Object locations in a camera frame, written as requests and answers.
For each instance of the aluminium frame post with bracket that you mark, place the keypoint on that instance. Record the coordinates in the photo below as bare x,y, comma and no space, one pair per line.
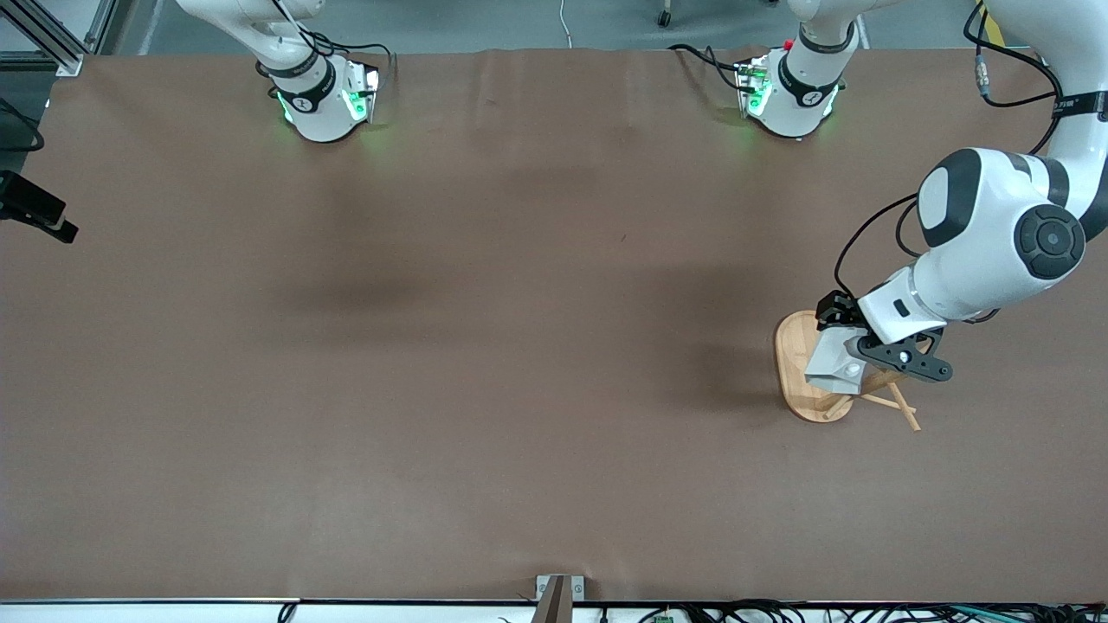
61,56

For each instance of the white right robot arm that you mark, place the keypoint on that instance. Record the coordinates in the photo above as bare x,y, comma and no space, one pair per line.
320,112

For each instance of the wooden cup rack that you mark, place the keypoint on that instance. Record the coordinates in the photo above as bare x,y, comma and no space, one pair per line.
792,346

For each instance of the white geometric cup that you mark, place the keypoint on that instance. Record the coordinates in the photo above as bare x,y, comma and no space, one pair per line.
827,359

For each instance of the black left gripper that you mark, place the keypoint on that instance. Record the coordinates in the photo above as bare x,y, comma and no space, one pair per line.
838,309

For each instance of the metal camera mast bracket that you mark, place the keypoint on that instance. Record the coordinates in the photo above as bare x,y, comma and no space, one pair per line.
554,606

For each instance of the brown table cover sheet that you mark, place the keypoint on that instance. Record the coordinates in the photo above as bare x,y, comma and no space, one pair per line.
554,433

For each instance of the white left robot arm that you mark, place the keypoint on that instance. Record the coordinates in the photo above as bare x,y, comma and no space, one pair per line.
978,225

